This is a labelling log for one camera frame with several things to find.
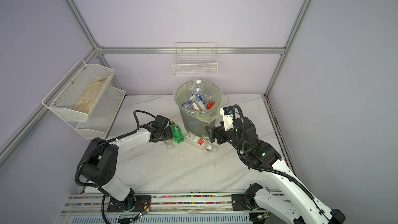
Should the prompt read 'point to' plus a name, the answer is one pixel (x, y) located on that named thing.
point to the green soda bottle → (178, 136)
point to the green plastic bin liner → (184, 90)
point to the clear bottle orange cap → (200, 105)
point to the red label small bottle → (209, 105)
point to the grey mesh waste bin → (194, 123)
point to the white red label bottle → (199, 142)
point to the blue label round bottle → (198, 89)
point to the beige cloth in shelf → (86, 100)
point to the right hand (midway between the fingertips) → (212, 124)
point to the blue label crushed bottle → (188, 105)
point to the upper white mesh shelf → (74, 97)
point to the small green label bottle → (169, 143)
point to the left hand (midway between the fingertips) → (166, 135)
